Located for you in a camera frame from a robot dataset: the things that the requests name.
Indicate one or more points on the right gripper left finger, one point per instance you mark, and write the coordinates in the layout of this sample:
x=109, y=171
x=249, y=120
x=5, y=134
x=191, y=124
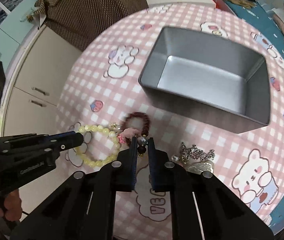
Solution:
x=127, y=172

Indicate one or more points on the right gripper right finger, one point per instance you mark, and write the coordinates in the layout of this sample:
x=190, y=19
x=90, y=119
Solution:
x=162, y=170

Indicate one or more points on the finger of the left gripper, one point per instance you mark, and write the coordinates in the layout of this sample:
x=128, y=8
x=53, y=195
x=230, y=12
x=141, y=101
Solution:
x=64, y=138

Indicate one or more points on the silver chain jewelry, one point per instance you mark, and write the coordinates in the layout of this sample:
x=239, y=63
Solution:
x=193, y=153

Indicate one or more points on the pink charm keychain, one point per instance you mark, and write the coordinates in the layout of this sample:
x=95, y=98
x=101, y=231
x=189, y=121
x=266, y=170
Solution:
x=126, y=135

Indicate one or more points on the small pink charm earring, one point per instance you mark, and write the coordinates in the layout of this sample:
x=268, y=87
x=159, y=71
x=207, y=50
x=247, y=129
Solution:
x=114, y=126

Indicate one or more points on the person's hand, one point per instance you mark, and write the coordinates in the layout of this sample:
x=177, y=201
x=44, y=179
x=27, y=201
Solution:
x=12, y=206

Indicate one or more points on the pink checked tablecloth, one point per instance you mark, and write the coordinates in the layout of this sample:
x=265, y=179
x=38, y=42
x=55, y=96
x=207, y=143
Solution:
x=103, y=88

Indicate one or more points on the grey metal tin box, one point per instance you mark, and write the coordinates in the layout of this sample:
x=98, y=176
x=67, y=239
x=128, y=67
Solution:
x=208, y=78

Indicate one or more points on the white shelving unit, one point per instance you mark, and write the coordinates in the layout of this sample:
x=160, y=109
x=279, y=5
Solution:
x=2, y=12

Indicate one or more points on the brown polka dot cloth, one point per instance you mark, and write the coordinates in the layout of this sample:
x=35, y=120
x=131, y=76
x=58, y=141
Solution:
x=79, y=22

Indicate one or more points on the teal bed sheet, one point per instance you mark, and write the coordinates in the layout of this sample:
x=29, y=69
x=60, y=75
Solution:
x=268, y=36

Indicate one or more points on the white cabinet with handles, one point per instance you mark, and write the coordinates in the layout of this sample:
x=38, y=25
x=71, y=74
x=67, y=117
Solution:
x=33, y=95

